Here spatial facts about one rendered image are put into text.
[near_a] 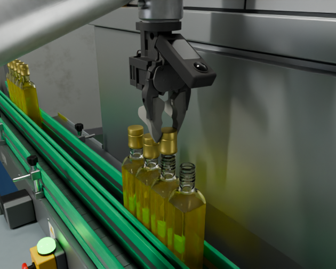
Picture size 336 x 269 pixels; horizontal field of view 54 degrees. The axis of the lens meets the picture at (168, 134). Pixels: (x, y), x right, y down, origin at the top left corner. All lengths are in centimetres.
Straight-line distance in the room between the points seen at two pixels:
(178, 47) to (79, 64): 299
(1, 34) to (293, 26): 41
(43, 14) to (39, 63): 316
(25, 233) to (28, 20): 90
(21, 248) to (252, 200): 69
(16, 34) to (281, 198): 50
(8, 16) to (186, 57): 30
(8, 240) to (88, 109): 263
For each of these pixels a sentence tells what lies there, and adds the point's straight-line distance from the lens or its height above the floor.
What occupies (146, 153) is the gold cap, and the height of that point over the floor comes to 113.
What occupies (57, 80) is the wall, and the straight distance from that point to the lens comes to 351.
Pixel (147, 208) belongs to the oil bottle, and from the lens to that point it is 72.
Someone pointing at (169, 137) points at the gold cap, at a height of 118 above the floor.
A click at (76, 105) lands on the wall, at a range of 360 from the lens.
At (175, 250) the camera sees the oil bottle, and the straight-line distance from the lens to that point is 69.
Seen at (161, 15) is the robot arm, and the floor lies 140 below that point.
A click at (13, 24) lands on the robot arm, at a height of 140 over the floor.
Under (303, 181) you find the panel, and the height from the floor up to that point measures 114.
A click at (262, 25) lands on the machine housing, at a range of 60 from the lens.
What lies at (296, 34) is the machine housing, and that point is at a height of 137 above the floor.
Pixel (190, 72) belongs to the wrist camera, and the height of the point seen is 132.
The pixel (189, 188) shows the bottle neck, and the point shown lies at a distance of 61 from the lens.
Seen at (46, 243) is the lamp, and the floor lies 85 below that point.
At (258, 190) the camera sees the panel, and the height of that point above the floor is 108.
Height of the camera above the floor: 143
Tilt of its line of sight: 23 degrees down
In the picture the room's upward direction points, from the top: straight up
